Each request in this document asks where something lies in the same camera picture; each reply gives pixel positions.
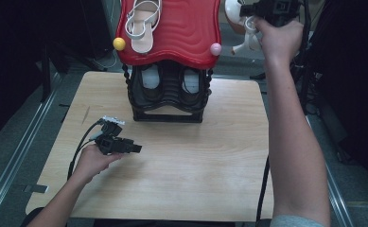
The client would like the hand-held gripper cable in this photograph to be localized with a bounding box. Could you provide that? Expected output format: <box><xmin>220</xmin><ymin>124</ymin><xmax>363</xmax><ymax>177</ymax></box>
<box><xmin>66</xmin><ymin>120</ymin><xmax>105</xmax><ymax>182</ymax></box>
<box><xmin>255</xmin><ymin>0</ymin><xmax>312</xmax><ymax>227</ymax></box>

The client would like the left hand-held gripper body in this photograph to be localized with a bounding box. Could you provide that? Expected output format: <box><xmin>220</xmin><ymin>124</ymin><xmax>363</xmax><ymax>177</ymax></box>
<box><xmin>91</xmin><ymin>114</ymin><xmax>132</xmax><ymax>156</ymax></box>

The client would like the white heeled sandal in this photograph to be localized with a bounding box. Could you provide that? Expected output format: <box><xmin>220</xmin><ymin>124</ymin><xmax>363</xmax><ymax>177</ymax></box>
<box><xmin>124</xmin><ymin>0</ymin><xmax>163</xmax><ymax>55</ymax></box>
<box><xmin>223</xmin><ymin>0</ymin><xmax>268</xmax><ymax>57</ymax></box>

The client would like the red and black shoe rack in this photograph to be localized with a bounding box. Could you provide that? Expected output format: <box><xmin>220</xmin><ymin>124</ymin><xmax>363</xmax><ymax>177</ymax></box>
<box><xmin>113</xmin><ymin>0</ymin><xmax>223</xmax><ymax>124</ymax></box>

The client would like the black metal stand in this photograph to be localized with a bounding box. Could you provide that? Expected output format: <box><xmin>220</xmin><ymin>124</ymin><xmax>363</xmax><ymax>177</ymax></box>
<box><xmin>39</xmin><ymin>44</ymin><xmax>74</xmax><ymax>103</ymax></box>
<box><xmin>293</xmin><ymin>60</ymin><xmax>317</xmax><ymax>115</ymax></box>

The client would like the right hand-held gripper cable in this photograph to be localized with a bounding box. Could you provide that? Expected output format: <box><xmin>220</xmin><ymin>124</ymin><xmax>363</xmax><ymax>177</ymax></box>
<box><xmin>255</xmin><ymin>0</ymin><xmax>312</xmax><ymax>227</ymax></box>

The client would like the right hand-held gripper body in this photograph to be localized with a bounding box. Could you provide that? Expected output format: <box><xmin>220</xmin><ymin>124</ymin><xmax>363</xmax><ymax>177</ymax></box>
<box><xmin>256</xmin><ymin>0</ymin><xmax>301</xmax><ymax>27</ymax></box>

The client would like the dark curtain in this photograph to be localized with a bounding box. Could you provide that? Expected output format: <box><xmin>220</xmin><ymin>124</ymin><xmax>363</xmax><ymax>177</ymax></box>
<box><xmin>307</xmin><ymin>0</ymin><xmax>368</xmax><ymax>197</ymax></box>
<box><xmin>0</xmin><ymin>0</ymin><xmax>112</xmax><ymax>148</ymax></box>

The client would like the black tape piece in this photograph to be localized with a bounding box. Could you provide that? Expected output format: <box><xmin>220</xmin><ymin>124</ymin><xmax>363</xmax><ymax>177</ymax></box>
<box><xmin>23</xmin><ymin>183</ymin><xmax>49</xmax><ymax>194</ymax></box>

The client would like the person's right hand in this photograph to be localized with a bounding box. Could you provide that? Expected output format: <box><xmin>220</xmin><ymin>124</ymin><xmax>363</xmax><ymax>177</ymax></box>
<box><xmin>254</xmin><ymin>17</ymin><xmax>305</xmax><ymax>64</ymax></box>

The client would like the grey sleeve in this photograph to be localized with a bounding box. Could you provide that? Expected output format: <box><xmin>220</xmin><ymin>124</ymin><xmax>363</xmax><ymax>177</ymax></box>
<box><xmin>268</xmin><ymin>214</ymin><xmax>327</xmax><ymax>227</ymax></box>

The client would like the pink ball knob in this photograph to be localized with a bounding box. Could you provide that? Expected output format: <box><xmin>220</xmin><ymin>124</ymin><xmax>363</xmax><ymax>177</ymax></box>
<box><xmin>210</xmin><ymin>43</ymin><xmax>223</xmax><ymax>57</ymax></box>

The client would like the yellow ball knob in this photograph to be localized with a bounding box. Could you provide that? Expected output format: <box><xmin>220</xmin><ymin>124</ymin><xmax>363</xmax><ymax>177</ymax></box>
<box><xmin>113</xmin><ymin>37</ymin><xmax>127</xmax><ymax>52</ymax></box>

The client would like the person's left hand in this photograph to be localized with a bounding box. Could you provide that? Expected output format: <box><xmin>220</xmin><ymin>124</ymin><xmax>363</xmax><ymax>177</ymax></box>
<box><xmin>72</xmin><ymin>144</ymin><xmax>124</xmax><ymax>183</ymax></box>

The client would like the left hand-held gripper cable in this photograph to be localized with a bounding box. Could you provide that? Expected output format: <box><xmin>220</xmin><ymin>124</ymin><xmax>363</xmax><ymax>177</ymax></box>
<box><xmin>66</xmin><ymin>120</ymin><xmax>105</xmax><ymax>182</ymax></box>

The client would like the metal floor rail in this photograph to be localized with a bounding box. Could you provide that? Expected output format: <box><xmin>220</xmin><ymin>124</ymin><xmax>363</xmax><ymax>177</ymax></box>
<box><xmin>0</xmin><ymin>72</ymin><xmax>62</xmax><ymax>227</ymax></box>
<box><xmin>304</xmin><ymin>113</ymin><xmax>355</xmax><ymax>227</ymax></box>

